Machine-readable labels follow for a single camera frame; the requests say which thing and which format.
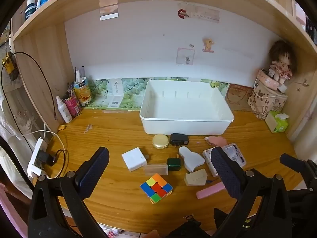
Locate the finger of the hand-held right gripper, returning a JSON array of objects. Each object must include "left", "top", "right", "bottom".
[{"left": 280, "top": 154, "right": 309, "bottom": 173}]

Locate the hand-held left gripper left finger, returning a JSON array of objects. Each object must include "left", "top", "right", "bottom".
[{"left": 27, "top": 146, "right": 110, "bottom": 238}]

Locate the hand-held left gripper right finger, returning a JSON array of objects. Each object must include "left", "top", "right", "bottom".
[{"left": 210, "top": 147, "right": 293, "bottom": 238}]

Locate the blue printed box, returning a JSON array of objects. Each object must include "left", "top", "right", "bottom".
[{"left": 222, "top": 142, "right": 247, "bottom": 168}]

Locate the pink eraser bar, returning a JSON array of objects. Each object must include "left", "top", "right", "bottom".
[{"left": 196, "top": 181, "right": 225, "bottom": 200}]

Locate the beige wooden block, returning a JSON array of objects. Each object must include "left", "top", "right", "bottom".
[{"left": 184, "top": 168, "right": 208, "bottom": 187}]

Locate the pink plastic case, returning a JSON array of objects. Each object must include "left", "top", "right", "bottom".
[{"left": 204, "top": 135, "right": 227, "bottom": 147}]

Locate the white plastic bin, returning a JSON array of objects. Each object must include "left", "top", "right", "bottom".
[{"left": 139, "top": 79, "right": 235, "bottom": 136}]

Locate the clear plastic case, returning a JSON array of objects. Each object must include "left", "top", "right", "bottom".
[{"left": 143, "top": 163, "right": 169, "bottom": 177}]

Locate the multicoloured puzzle cube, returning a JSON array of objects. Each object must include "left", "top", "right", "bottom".
[{"left": 140, "top": 173, "right": 173, "bottom": 204}]

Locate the white plastic scraper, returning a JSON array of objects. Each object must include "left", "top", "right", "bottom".
[{"left": 178, "top": 146, "right": 206, "bottom": 173}]

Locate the green tissue pack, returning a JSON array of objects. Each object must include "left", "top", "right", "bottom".
[{"left": 265, "top": 110, "right": 290, "bottom": 133}]

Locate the white square charger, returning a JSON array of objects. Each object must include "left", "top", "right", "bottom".
[{"left": 121, "top": 147, "right": 149, "bottom": 172}]

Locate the black plug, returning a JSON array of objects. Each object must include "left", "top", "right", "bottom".
[{"left": 37, "top": 151, "right": 56, "bottom": 167}]

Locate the green charger plug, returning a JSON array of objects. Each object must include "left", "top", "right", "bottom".
[{"left": 167, "top": 157, "right": 182, "bottom": 172}]

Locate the black power adapter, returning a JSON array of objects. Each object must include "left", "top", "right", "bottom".
[{"left": 170, "top": 133, "right": 190, "bottom": 147}]

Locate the white power strip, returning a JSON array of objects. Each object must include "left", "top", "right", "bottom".
[{"left": 27, "top": 137, "right": 50, "bottom": 179}]

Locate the beige printed bag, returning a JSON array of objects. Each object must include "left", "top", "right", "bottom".
[{"left": 247, "top": 79, "right": 288, "bottom": 120}]

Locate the white spray bottle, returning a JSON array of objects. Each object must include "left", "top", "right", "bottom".
[{"left": 55, "top": 96, "right": 73, "bottom": 123}]

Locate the red can pen holder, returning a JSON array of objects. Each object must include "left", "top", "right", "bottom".
[{"left": 62, "top": 93, "right": 82, "bottom": 117}]

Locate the gold round compact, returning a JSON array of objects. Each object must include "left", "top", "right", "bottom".
[{"left": 153, "top": 134, "right": 169, "bottom": 150}]

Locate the brown drawing paper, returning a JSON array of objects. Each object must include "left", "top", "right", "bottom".
[{"left": 226, "top": 84, "right": 255, "bottom": 112}]

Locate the white barcode box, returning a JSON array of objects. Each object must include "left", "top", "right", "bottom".
[{"left": 102, "top": 79, "right": 124, "bottom": 108}]

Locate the pink pencil case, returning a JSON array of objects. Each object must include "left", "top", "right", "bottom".
[{"left": 256, "top": 69, "right": 286, "bottom": 90}]

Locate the green grape printed mat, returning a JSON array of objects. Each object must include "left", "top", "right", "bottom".
[{"left": 84, "top": 77, "right": 229, "bottom": 110}]

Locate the white lace curtain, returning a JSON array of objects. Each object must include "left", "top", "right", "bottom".
[{"left": 0, "top": 37, "right": 51, "bottom": 159}]

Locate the pink cloth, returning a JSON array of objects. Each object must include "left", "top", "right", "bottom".
[{"left": 0, "top": 182, "right": 28, "bottom": 238}]

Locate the brown-haired rag doll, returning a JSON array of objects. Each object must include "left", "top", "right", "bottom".
[{"left": 268, "top": 40, "right": 298, "bottom": 85}]

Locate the wooden desk hutch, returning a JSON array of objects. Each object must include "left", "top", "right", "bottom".
[{"left": 11, "top": 0, "right": 317, "bottom": 144}]

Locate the pink square sticker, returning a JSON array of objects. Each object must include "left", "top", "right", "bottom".
[{"left": 176, "top": 47, "right": 196, "bottom": 66}]

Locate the yellow duck sticker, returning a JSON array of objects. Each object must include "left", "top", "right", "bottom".
[{"left": 202, "top": 37, "right": 215, "bottom": 53}]

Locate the pink box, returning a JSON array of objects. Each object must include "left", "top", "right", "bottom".
[{"left": 294, "top": 4, "right": 308, "bottom": 26}]

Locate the pale paper strip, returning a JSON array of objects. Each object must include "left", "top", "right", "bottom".
[{"left": 177, "top": 2, "right": 221, "bottom": 24}]

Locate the dark bottle white cap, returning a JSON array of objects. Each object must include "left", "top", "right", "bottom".
[{"left": 24, "top": 0, "right": 38, "bottom": 22}]

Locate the black plug cable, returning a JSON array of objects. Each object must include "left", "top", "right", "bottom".
[{"left": 51, "top": 149, "right": 70, "bottom": 178}]

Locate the white power strip cable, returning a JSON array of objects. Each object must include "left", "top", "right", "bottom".
[{"left": 19, "top": 123, "right": 68, "bottom": 152}]

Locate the thin black cable loop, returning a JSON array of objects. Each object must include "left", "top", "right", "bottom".
[{"left": 1, "top": 52, "right": 58, "bottom": 121}]

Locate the yellow keychain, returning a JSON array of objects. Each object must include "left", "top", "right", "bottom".
[{"left": 2, "top": 52, "right": 19, "bottom": 81}]

